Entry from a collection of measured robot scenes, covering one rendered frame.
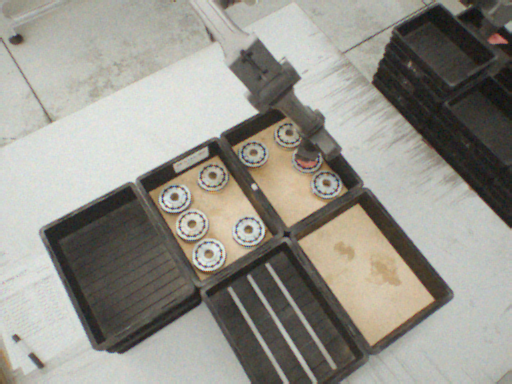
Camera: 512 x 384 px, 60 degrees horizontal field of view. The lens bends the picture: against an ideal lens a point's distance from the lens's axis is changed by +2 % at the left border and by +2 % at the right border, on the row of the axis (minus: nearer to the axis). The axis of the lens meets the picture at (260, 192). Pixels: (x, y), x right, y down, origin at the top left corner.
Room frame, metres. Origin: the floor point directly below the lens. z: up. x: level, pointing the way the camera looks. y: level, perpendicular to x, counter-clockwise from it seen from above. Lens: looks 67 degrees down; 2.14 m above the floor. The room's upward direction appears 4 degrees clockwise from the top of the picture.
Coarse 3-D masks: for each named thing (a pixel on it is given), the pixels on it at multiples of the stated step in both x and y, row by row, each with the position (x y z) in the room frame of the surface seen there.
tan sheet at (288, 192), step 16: (272, 128) 0.81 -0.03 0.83; (240, 144) 0.74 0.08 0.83; (272, 144) 0.75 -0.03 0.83; (272, 160) 0.69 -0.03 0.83; (288, 160) 0.69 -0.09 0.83; (256, 176) 0.62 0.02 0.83; (272, 176) 0.62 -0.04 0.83; (288, 176) 0.63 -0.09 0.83; (304, 176) 0.63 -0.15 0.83; (272, 192) 0.57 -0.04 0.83; (288, 192) 0.57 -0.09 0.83; (304, 192) 0.57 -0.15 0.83; (288, 208) 0.51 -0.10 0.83; (304, 208) 0.52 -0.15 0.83; (288, 224) 0.46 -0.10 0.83
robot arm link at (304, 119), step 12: (288, 60) 0.56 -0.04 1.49; (288, 72) 0.54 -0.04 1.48; (252, 96) 0.50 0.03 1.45; (288, 96) 0.53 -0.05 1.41; (264, 108) 0.50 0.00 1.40; (276, 108) 0.52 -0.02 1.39; (288, 108) 0.54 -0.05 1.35; (300, 108) 0.57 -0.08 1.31; (300, 120) 0.58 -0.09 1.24; (312, 120) 0.62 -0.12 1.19; (300, 132) 0.61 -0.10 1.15; (312, 132) 0.64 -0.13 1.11
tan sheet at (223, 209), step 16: (208, 160) 0.67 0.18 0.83; (192, 176) 0.61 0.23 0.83; (160, 192) 0.54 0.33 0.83; (192, 192) 0.55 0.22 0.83; (224, 192) 0.56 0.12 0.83; (240, 192) 0.56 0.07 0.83; (192, 208) 0.49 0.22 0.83; (208, 208) 0.50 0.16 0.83; (224, 208) 0.50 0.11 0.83; (240, 208) 0.50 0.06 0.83; (192, 224) 0.44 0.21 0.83; (224, 224) 0.44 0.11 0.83; (224, 240) 0.39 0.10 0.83; (208, 256) 0.34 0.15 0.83; (240, 256) 0.34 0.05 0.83
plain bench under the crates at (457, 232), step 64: (192, 64) 1.17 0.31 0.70; (320, 64) 1.21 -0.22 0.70; (64, 128) 0.83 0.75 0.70; (128, 128) 0.85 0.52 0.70; (192, 128) 0.87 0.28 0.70; (384, 128) 0.92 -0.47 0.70; (0, 192) 0.56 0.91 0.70; (64, 192) 0.57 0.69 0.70; (384, 192) 0.65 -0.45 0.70; (448, 192) 0.67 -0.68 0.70; (0, 256) 0.33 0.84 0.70; (448, 256) 0.42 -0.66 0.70; (192, 320) 0.16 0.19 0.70; (448, 320) 0.21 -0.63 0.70
